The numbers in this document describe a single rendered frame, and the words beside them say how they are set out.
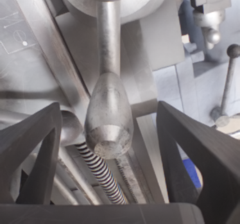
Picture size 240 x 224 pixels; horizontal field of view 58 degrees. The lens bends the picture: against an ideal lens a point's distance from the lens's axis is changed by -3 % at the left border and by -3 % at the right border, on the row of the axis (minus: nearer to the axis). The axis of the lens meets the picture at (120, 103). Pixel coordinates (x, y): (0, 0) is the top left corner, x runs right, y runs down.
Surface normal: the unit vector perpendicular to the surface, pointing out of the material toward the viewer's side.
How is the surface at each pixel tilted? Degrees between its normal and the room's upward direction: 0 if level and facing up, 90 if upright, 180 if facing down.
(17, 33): 90
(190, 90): 62
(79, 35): 90
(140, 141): 90
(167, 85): 90
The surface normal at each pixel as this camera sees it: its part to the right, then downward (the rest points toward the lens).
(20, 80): 0.03, 0.58
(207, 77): 0.36, 0.46
